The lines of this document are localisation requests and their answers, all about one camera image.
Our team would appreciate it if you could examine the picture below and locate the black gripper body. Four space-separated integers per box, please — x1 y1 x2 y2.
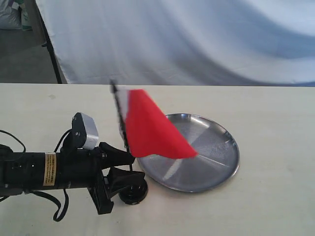
63 137 114 214

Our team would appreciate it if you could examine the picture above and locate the red white flag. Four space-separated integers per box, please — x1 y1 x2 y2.
110 81 198 160

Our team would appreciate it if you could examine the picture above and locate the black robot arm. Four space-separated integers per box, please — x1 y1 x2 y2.
0 142 148 222

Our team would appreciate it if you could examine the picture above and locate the round black flag base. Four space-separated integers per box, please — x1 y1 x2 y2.
119 180 148 205

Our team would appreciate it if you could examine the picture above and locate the round steel plate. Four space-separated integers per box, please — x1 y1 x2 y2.
138 114 240 193

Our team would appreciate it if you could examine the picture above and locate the black backdrop stand pole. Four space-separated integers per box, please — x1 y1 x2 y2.
34 1 63 84

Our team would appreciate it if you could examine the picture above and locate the white sack in background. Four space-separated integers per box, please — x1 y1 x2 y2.
0 0 32 31

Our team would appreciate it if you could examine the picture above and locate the white backdrop cloth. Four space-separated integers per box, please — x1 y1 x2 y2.
37 0 315 86

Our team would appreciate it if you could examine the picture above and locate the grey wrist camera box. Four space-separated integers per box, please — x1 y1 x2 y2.
71 112 99 150

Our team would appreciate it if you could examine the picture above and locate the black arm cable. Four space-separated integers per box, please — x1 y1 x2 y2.
0 129 74 223

